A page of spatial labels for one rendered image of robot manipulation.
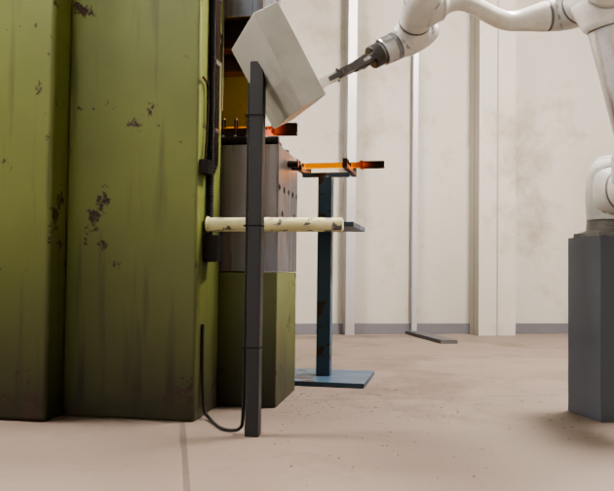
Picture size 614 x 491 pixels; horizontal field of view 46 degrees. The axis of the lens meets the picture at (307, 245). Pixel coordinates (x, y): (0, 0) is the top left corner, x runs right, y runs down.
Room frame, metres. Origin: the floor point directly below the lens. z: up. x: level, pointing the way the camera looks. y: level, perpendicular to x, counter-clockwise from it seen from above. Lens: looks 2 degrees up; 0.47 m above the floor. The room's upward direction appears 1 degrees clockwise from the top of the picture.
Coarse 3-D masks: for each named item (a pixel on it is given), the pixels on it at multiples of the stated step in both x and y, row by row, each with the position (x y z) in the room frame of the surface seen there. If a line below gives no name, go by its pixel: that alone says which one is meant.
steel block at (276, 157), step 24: (240, 168) 2.55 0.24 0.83; (288, 168) 2.71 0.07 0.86; (240, 192) 2.55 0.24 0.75; (264, 192) 2.53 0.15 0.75; (240, 216) 2.55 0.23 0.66; (264, 216) 2.53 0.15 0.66; (288, 216) 2.73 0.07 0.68; (240, 240) 2.55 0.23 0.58; (264, 240) 2.53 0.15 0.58; (288, 240) 2.73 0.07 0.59; (240, 264) 2.55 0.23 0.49; (264, 264) 2.53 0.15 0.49; (288, 264) 2.74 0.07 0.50
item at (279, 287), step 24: (240, 288) 2.55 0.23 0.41; (264, 288) 2.53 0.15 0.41; (288, 288) 2.75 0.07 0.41; (240, 312) 2.55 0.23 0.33; (264, 312) 2.53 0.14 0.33; (288, 312) 2.75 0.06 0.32; (240, 336) 2.55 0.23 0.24; (264, 336) 2.53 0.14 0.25; (288, 336) 2.76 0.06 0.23; (240, 360) 2.55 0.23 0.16; (264, 360) 2.53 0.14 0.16; (288, 360) 2.77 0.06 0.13; (216, 384) 2.56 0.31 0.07; (240, 384) 2.55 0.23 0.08; (264, 384) 2.53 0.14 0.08; (288, 384) 2.77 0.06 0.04
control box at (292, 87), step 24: (264, 24) 1.93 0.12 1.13; (288, 24) 1.95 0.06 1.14; (240, 48) 2.16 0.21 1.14; (264, 48) 1.98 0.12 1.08; (288, 48) 1.95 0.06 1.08; (264, 72) 2.09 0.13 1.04; (288, 72) 1.95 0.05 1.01; (312, 72) 1.97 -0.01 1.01; (288, 96) 2.01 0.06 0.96; (312, 96) 1.97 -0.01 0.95; (288, 120) 2.23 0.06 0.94
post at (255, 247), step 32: (256, 64) 2.09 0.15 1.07; (256, 96) 2.09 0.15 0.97; (256, 128) 2.09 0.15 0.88; (256, 160) 2.09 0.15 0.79; (256, 192) 2.09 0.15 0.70; (256, 224) 2.09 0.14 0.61; (256, 256) 2.09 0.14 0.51; (256, 288) 2.09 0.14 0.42; (256, 320) 2.09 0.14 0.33; (256, 352) 2.09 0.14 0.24; (256, 384) 2.09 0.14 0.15; (256, 416) 2.09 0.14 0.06
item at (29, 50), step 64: (0, 0) 2.28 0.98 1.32; (64, 0) 2.31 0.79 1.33; (0, 64) 2.28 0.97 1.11; (64, 64) 2.32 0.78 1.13; (0, 128) 2.28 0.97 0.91; (64, 128) 2.33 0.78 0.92; (0, 192) 2.27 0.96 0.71; (64, 192) 2.34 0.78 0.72; (0, 256) 2.27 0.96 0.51; (64, 256) 2.35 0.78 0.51; (0, 320) 2.27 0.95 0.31; (0, 384) 2.27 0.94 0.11
